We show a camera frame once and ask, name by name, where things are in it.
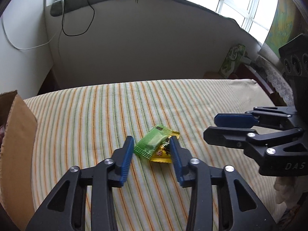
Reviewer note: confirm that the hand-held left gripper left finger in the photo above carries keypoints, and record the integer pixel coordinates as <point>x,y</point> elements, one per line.
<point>126,158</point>

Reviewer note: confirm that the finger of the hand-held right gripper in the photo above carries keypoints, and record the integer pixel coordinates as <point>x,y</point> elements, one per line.
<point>223,137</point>
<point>233,120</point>

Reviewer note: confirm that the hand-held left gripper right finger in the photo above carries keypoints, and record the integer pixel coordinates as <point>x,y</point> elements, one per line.
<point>174,158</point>

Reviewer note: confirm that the yellow snack packet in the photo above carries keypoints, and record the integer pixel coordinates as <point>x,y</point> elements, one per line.
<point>161,154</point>

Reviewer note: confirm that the green snack packet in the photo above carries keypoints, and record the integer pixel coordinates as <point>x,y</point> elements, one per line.
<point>150,142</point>

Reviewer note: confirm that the brown cardboard box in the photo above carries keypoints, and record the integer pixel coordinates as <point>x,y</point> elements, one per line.
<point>19,149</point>

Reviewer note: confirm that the white lace cloth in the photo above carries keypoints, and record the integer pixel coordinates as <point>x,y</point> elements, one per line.
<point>279,81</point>

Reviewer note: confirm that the brown wooden cabinet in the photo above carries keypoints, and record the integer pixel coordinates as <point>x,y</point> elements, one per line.
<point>255,74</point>

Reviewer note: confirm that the striped tablecloth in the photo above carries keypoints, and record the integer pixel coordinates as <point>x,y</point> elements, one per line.
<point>96,113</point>

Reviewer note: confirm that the green printed box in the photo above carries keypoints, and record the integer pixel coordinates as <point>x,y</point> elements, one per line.
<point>231,62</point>

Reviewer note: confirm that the wall map poster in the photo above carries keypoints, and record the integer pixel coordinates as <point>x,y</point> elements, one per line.
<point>280,28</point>

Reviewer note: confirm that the white window frame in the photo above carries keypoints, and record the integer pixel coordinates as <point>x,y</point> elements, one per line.
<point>250,14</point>

